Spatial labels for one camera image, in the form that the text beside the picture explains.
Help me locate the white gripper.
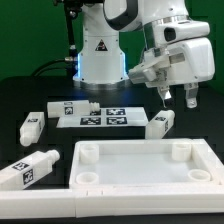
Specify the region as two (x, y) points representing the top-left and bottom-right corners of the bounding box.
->
(128, 37), (215, 109)

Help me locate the white desk top tray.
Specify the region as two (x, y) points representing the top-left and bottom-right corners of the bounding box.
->
(69, 139), (224, 189)

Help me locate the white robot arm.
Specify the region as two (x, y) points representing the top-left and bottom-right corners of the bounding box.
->
(53, 0), (215, 108)

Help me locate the white paper marker sheet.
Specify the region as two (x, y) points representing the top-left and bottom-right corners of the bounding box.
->
(57, 107), (148, 128)

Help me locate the white L-shaped fence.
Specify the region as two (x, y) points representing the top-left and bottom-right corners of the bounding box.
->
(0, 185), (224, 219)

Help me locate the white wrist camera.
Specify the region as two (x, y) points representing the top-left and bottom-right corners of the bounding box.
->
(163, 20), (210, 44)

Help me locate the black cable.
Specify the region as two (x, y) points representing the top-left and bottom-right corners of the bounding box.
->
(30, 58), (78, 78)

